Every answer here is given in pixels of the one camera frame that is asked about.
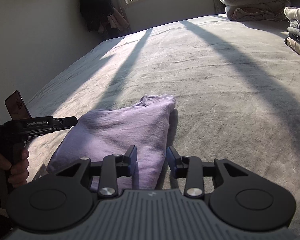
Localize folded cream garment top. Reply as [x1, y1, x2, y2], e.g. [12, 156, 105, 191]
[284, 7, 300, 22]

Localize person left hand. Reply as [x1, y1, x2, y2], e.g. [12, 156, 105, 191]
[0, 148, 29, 188]

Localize purple pants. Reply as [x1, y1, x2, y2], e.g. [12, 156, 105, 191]
[47, 95, 176, 191]

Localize folded grey garment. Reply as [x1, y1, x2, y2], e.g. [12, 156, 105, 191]
[287, 20, 300, 42]

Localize hanging dark clothes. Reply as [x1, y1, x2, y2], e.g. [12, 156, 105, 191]
[79, 0, 129, 38]

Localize folded beige garment bottom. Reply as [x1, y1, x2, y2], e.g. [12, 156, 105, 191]
[285, 37, 300, 55]

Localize dark phone on stand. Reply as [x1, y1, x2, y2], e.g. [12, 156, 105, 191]
[5, 90, 31, 120]

